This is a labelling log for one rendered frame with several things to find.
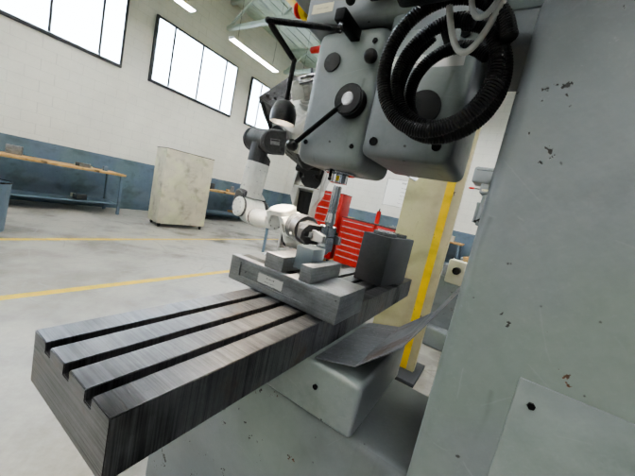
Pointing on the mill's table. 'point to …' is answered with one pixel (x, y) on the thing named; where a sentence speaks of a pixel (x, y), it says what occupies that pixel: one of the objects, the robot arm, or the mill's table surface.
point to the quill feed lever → (351, 96)
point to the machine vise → (301, 286)
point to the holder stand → (383, 258)
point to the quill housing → (315, 144)
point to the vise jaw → (281, 261)
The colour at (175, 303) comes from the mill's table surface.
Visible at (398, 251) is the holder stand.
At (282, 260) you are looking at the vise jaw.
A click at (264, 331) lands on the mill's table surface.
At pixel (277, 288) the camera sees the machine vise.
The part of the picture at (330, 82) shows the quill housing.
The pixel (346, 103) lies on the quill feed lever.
